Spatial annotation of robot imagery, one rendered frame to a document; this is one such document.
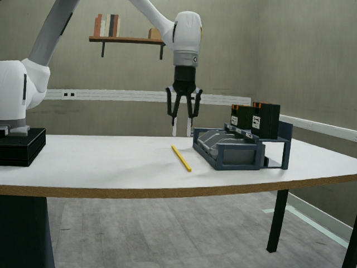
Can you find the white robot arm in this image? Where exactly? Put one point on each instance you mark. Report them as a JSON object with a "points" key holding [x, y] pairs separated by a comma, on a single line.
{"points": [[24, 84]]}

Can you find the yellow bar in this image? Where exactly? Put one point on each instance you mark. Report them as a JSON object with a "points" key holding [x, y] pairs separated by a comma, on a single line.
{"points": [[181, 158]]}

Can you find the dark grey tool case with orange latches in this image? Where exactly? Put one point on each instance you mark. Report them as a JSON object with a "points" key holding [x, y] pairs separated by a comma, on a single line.
{"points": [[265, 120]]}

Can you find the dark green case with orange latches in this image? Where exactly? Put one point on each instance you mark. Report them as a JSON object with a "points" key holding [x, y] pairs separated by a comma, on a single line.
{"points": [[241, 116]]}

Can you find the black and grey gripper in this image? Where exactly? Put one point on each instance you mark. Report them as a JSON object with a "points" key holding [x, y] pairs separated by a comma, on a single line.
{"points": [[184, 85]]}

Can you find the dark grey bin rack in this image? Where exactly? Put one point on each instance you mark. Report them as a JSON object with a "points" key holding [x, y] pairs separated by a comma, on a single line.
{"points": [[284, 135]]}

